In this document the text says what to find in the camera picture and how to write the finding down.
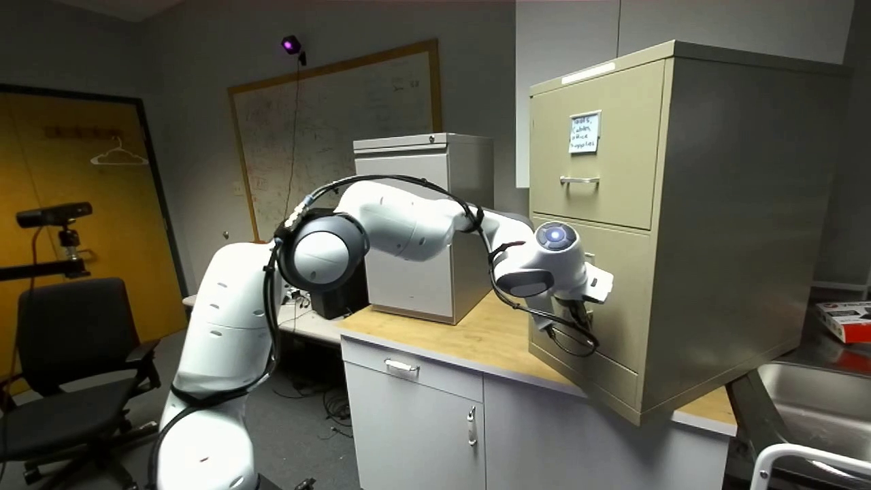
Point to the black bar camera on stand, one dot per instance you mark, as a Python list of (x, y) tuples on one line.
[(52, 214)]

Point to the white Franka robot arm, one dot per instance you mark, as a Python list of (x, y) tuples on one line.
[(227, 316)]

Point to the red and white box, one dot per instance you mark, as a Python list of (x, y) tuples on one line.
[(847, 319)]

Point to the beige metal filing cabinet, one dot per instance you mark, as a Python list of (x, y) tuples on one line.
[(745, 228)]

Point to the purple-lit wall camera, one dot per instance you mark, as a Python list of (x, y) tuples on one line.
[(293, 44)]

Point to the white counter cabinet wooden top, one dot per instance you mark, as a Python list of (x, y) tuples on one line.
[(409, 425)]

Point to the black office chair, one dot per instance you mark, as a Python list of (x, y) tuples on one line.
[(73, 345)]

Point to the orange door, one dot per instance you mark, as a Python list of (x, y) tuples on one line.
[(57, 153)]

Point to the white tube rail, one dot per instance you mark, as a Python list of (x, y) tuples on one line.
[(798, 451)]

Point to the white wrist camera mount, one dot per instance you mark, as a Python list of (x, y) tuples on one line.
[(601, 281)]

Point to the white paper label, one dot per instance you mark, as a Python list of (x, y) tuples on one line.
[(583, 132)]

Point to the grey lateral filing cabinet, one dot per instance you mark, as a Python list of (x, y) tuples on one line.
[(409, 290)]

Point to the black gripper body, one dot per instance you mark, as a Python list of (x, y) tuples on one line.
[(578, 313)]

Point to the steel sink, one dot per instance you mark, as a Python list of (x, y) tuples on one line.
[(806, 398)]

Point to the wood-framed whiteboard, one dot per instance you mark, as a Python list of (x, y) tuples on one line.
[(363, 110)]

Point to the beige drawer with paper label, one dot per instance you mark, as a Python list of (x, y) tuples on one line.
[(628, 125)]

